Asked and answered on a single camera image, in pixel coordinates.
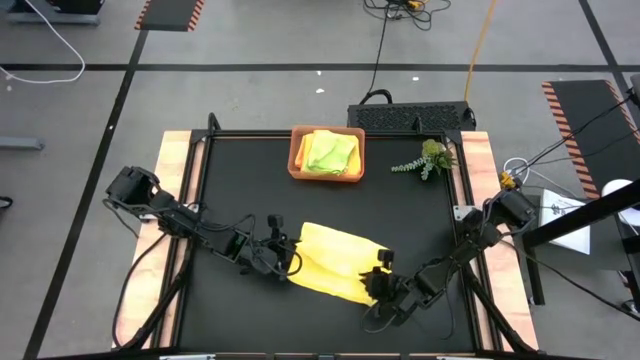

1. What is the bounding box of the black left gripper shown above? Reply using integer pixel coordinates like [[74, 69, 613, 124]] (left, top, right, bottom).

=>
[[247, 213, 301, 282]]

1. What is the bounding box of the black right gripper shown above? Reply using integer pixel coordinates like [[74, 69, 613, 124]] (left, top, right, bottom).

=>
[[358, 248, 416, 321]]

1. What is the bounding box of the yellow microfiber towel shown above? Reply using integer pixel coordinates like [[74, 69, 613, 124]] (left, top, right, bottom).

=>
[[287, 221, 396, 307]]

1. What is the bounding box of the orange microfiber towel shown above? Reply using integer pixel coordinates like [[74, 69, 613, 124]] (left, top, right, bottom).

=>
[[293, 134, 307, 170], [298, 128, 363, 177]]

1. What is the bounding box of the green microfiber towel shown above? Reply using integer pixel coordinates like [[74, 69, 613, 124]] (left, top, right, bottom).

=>
[[304, 130, 358, 176]]

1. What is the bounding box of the orange plastic bin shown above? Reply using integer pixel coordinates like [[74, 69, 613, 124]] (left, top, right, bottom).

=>
[[287, 124, 367, 183]]

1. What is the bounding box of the light wooden side board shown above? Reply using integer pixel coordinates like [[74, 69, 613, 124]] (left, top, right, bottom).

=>
[[114, 130, 207, 349], [459, 130, 540, 351]]

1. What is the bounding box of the artificial succulent in pot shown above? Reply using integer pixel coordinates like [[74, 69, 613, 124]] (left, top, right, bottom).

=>
[[390, 138, 459, 181]]

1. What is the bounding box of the black perforated computer case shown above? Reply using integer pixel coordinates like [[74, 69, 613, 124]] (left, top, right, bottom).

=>
[[347, 101, 477, 133]]

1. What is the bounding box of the white paper sheet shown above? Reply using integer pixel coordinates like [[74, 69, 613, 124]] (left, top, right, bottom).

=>
[[538, 188, 592, 256]]

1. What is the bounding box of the black metal beam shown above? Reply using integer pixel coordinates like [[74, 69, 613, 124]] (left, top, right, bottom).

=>
[[523, 178, 640, 250]]

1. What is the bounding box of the black mat with striped edges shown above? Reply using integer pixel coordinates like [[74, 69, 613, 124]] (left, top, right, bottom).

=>
[[541, 78, 640, 201], [133, 0, 206, 33]]

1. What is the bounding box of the white round object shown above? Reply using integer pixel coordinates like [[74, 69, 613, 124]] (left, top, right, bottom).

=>
[[601, 178, 640, 227]]

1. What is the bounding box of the grey floor bar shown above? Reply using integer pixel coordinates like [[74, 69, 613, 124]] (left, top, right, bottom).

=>
[[0, 135, 45, 152]]

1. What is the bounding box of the grey desk foot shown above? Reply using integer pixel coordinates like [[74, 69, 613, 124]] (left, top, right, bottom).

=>
[[7, 0, 101, 27]]

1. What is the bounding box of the black table frame rim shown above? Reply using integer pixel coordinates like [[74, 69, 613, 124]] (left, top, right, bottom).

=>
[[169, 127, 481, 357]]

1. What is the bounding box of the black diagonal frame strut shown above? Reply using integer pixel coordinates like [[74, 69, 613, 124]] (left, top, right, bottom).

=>
[[117, 234, 197, 350], [458, 244, 534, 354]]

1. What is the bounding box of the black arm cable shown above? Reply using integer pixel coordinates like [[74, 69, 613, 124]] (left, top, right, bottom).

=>
[[487, 234, 640, 321], [110, 232, 171, 349]]

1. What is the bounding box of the black power cable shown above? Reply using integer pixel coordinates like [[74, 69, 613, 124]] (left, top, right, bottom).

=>
[[364, 4, 394, 105]]

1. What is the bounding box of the yellow hanging cable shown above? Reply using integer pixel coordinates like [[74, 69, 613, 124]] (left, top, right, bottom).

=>
[[463, 0, 499, 103]]

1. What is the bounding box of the tangled black cable bundle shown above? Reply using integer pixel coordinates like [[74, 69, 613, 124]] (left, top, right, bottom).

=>
[[363, 0, 452, 32]]

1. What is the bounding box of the white floor cable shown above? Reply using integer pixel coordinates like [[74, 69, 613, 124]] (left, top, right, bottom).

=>
[[0, 0, 87, 85]]

